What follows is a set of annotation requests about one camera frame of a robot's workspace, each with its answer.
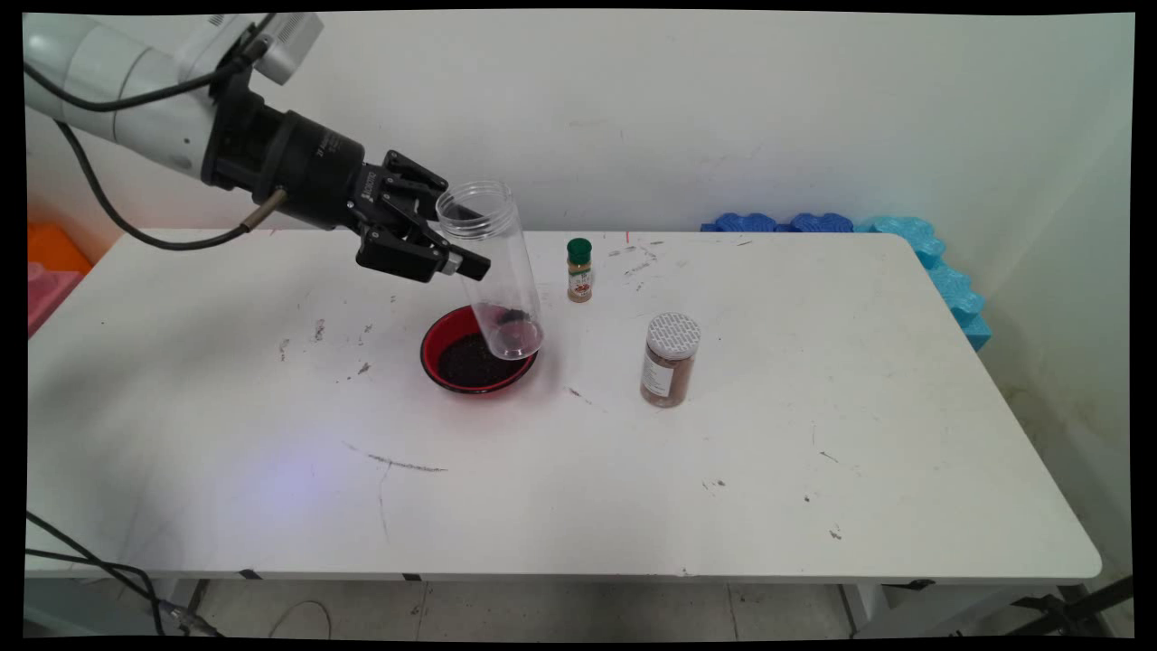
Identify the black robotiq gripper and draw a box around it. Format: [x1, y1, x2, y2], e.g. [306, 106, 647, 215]
[201, 77, 494, 284]

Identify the clear plastic jar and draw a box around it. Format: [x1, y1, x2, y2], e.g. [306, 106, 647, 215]
[435, 179, 545, 363]

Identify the red and black bowl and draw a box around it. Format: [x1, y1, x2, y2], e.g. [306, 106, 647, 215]
[419, 305, 541, 396]

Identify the small green-capped spice bottle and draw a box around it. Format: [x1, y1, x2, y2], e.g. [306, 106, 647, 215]
[567, 238, 594, 304]

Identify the white-lidded brown spice jar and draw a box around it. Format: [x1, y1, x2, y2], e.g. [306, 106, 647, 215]
[640, 312, 702, 409]

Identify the pink box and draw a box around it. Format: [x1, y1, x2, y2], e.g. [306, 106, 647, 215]
[27, 262, 84, 337]

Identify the white table leg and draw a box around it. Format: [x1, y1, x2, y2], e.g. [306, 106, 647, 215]
[841, 583, 891, 629]
[149, 579, 211, 634]

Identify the cyan foam mat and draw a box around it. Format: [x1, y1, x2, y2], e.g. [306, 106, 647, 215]
[868, 215, 992, 352]

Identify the black stand leg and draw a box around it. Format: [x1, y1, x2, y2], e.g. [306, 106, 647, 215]
[1011, 577, 1133, 636]

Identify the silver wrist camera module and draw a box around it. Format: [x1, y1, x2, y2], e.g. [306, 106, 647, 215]
[253, 13, 325, 87]

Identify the black gripper cable brass plug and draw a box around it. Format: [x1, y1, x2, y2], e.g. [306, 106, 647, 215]
[50, 118, 290, 252]

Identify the black camera cable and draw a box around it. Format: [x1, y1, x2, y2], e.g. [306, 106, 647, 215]
[25, 36, 272, 114]

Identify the black floor cable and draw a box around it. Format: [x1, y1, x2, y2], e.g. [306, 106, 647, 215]
[25, 511, 227, 638]

